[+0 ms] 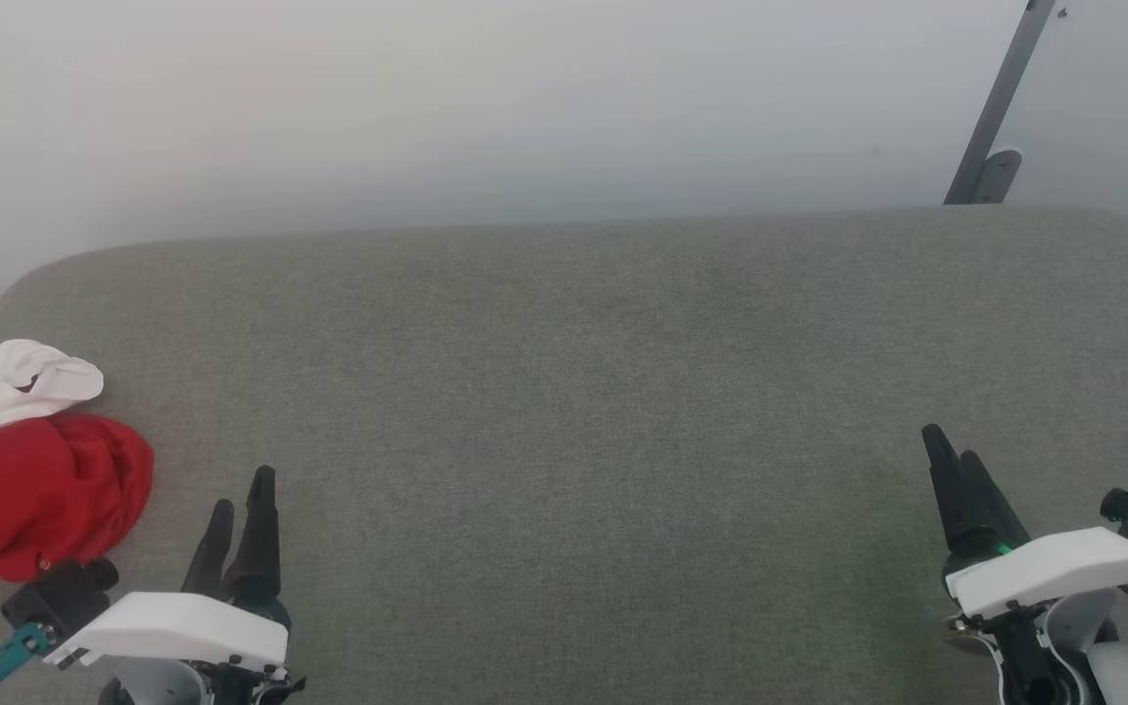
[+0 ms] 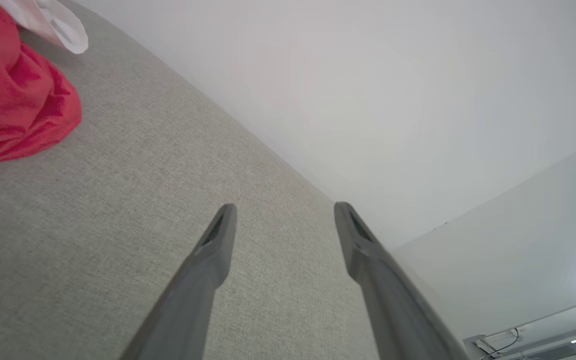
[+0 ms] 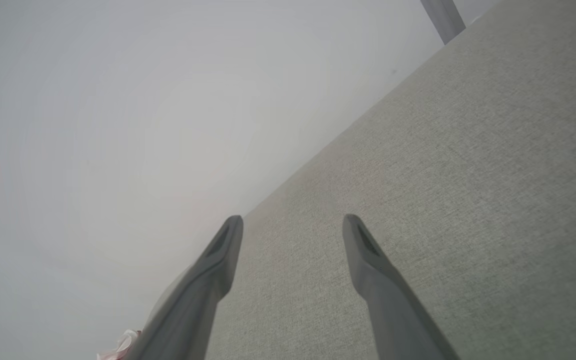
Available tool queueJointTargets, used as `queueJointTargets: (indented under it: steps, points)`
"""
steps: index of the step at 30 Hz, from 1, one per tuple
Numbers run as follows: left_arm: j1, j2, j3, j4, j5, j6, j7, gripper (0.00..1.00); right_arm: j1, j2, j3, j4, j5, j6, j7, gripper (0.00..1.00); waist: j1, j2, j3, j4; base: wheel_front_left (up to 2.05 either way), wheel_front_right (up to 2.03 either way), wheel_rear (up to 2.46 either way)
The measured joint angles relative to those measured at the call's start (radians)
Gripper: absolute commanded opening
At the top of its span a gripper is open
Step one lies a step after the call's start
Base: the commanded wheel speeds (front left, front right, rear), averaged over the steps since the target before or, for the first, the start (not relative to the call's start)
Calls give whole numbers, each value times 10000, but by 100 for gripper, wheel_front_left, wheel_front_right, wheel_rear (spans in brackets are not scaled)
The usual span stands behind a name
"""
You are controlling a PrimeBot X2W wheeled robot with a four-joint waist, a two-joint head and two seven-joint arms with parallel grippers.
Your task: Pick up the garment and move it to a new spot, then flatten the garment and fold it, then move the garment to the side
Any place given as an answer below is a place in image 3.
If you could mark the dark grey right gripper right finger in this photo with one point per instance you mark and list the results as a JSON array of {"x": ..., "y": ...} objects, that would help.
[{"x": 393, "y": 310}]

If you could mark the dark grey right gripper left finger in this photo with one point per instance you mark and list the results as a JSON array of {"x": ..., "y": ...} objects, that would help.
[{"x": 193, "y": 310}]

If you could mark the grey metal post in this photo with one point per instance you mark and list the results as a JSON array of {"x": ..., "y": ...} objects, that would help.
[{"x": 443, "y": 20}]

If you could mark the red and white shirt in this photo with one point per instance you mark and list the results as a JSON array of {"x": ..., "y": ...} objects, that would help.
[{"x": 120, "y": 347}]

